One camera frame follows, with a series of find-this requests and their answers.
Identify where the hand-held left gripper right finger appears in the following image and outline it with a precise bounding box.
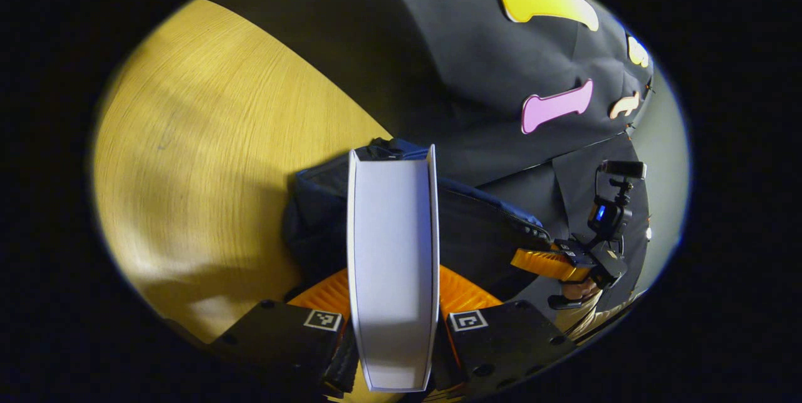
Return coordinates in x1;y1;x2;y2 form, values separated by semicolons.
432;265;577;397

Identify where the black backdrop cloth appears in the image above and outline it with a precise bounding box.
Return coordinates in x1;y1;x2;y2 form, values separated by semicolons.
200;0;659;328

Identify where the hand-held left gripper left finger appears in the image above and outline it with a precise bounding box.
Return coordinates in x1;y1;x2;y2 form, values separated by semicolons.
210;268;361;400

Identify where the blue schoolbag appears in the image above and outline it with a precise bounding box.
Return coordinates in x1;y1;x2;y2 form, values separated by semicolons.
282;138;555;303

